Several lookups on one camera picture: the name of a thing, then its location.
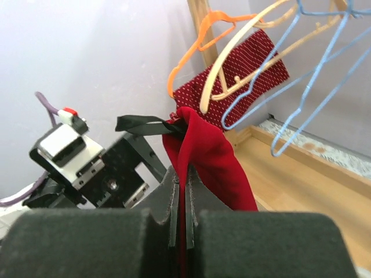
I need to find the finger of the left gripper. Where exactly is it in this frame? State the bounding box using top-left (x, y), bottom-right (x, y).
top-left (115, 115), bottom-right (186, 136)

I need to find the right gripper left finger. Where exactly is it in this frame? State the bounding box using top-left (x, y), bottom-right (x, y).
top-left (1, 168), bottom-right (179, 277)

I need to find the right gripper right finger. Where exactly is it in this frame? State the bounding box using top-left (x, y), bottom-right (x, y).
top-left (185, 169), bottom-right (357, 277)

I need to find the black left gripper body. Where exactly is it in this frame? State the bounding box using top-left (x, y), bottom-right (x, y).
top-left (79, 133), bottom-right (166, 208)

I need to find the red skirt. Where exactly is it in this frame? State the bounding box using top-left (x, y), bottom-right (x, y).
top-left (162, 107), bottom-right (257, 277)

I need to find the red polka dot garment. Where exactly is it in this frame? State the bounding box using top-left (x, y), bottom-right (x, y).
top-left (174, 30), bottom-right (289, 130)

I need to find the orange hanger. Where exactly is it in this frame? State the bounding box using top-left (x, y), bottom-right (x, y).
top-left (167, 10), bottom-right (257, 98)

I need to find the blue wire hanger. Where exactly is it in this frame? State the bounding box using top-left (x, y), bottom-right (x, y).
top-left (271, 25), bottom-right (371, 158)
top-left (220, 0), bottom-right (371, 131)

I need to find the beige plastic hanger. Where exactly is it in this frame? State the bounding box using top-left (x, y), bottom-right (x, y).
top-left (199, 0), bottom-right (348, 114)

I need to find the wooden clothes rack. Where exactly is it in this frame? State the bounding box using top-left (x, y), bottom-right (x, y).
top-left (199, 1), bottom-right (370, 270)

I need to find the floral table mat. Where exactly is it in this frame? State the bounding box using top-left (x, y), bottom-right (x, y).
top-left (293, 132), bottom-right (370, 179)

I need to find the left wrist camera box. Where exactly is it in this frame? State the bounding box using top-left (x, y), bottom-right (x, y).
top-left (29, 107), bottom-right (105, 190)

